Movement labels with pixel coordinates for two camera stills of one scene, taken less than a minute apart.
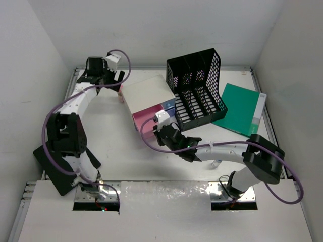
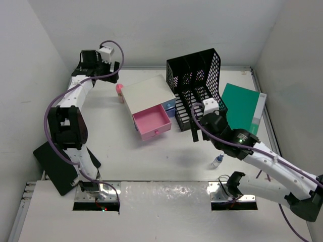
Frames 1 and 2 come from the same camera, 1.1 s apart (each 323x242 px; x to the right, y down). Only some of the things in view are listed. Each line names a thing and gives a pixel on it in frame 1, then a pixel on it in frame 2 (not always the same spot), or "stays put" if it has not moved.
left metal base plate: (113, 189) stays put
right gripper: (157, 129) → (194, 130)
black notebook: (62, 181) stays put
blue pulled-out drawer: (170, 106) stays put
